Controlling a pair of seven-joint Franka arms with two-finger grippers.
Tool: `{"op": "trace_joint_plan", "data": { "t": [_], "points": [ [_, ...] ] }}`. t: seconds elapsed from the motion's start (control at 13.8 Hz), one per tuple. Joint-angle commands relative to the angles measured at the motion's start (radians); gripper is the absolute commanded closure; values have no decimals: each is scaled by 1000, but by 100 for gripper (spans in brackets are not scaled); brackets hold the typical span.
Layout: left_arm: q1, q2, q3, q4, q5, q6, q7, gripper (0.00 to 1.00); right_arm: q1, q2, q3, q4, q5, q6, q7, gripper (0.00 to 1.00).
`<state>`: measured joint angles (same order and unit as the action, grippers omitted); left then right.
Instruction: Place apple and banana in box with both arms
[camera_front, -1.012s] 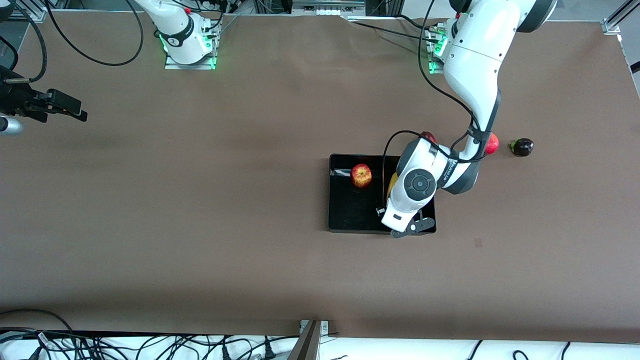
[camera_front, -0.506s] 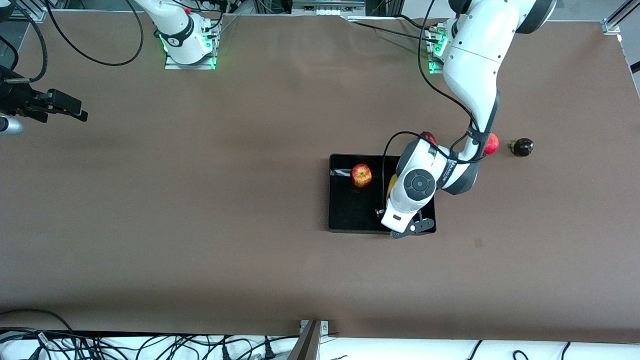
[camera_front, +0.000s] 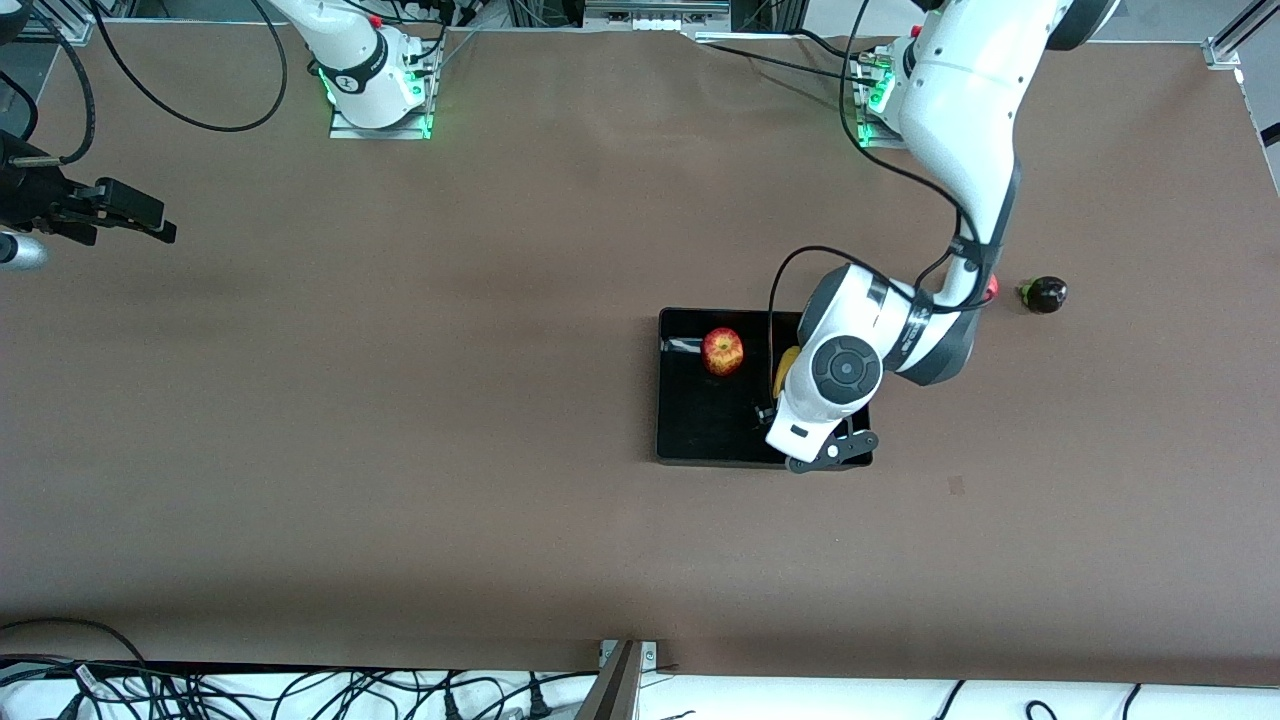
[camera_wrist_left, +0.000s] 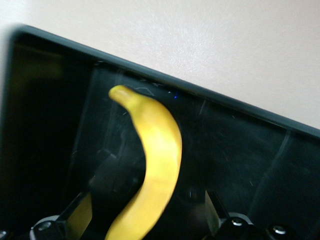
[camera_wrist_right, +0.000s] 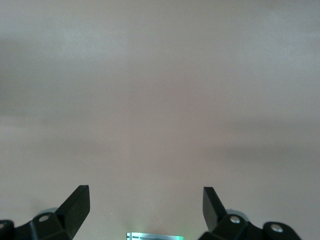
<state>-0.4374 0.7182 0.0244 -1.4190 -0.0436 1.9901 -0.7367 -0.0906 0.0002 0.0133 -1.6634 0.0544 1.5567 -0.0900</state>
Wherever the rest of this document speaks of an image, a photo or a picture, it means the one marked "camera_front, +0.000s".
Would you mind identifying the aluminium post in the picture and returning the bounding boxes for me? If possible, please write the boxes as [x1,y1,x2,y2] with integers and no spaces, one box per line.
[575,640,646,720]

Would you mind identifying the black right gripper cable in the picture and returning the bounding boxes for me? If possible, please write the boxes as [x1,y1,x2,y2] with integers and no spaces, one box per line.
[12,0,97,169]

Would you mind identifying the grey metal connector bracket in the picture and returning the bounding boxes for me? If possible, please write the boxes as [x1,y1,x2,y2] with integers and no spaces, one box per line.
[583,0,733,33]

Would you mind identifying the black plastic box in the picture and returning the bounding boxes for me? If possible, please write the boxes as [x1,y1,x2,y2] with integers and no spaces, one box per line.
[655,307,874,471]

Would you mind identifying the aluminium frame profile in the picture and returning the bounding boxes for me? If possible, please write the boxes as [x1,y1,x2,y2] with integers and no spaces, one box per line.
[1203,0,1280,71]
[58,0,136,43]

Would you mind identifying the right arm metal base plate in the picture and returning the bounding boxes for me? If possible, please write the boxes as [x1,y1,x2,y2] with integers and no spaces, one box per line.
[328,60,434,140]

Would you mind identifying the long drooping black cable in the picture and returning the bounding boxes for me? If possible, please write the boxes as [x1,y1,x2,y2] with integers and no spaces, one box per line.
[92,0,291,132]

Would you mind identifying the red yellow apple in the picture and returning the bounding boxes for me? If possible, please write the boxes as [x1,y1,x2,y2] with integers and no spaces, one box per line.
[700,327,746,378]

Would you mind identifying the black cable with white tag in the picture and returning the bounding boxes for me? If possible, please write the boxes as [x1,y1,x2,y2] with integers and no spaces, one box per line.
[0,660,201,720]

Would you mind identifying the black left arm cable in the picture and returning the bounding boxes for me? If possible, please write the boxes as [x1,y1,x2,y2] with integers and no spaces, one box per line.
[767,0,1001,406]

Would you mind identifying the small dark purple eggplant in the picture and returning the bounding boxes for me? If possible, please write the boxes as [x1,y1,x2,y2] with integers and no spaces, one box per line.
[1018,276,1069,315]

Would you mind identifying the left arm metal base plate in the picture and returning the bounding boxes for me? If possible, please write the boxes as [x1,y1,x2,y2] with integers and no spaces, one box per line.
[855,50,964,151]

